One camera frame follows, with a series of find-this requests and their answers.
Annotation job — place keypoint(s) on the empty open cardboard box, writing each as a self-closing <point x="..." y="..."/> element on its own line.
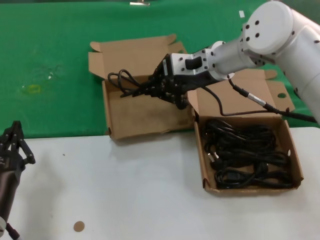
<point x="140" y="120"/>

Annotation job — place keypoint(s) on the metal cloth clip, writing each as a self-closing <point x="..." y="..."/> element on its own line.
<point x="140" y="3"/>

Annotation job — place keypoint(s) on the white tape piece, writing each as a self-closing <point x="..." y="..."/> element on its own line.
<point x="241" y="14"/>

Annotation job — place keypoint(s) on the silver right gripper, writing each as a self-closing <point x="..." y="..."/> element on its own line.
<point x="185" y="72"/>

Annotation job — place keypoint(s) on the green table cloth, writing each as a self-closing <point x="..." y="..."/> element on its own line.
<point x="50" y="37"/>

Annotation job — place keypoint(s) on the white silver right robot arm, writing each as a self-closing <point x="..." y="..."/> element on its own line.
<point x="270" y="27"/>

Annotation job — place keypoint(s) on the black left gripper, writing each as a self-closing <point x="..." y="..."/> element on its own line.
<point x="10" y="161"/>

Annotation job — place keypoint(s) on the round brown sticker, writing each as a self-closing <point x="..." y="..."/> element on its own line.
<point x="78" y="226"/>

